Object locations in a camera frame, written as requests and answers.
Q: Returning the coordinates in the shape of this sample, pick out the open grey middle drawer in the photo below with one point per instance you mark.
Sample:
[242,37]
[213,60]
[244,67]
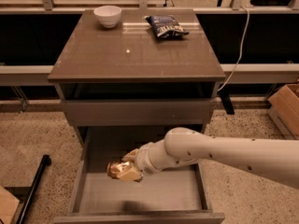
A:
[170,197]

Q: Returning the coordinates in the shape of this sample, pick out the black table leg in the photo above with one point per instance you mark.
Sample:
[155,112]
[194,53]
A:
[226,102]

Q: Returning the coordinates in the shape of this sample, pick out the black metal bar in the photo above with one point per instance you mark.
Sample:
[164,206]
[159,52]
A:
[45,161]

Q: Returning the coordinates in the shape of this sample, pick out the cardboard box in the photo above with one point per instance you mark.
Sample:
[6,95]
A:
[284,110]

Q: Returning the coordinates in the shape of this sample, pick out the wooden board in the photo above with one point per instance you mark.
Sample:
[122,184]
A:
[8,206]

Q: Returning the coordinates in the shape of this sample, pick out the grey top drawer front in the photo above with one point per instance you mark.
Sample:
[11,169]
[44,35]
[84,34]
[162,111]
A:
[138,113]

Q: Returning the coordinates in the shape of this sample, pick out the white ceramic bowl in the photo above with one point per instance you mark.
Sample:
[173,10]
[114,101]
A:
[108,16]

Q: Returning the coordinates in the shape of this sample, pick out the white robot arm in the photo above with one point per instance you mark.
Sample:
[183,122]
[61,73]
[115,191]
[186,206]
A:
[277,160]

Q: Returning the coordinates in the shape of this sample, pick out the grey drawer cabinet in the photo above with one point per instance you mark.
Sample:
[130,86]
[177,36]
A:
[128,62]

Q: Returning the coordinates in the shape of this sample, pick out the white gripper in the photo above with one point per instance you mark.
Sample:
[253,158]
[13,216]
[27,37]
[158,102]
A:
[144,161]

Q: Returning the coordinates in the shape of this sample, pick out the blue chip bag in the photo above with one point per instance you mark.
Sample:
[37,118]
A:
[165,26]

